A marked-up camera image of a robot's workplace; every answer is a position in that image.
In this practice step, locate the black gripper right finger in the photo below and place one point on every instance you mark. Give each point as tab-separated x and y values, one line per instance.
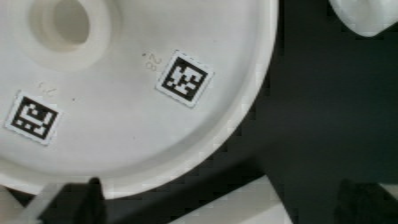
367	204

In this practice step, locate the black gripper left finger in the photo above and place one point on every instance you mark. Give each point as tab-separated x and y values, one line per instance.
68	204

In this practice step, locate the white round table top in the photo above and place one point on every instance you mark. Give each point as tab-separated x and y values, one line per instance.
130	76

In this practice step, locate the white cylindrical table leg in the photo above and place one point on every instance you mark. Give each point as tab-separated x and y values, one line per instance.
367	15

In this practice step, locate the white front fence bar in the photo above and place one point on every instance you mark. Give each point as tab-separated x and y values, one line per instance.
249	206

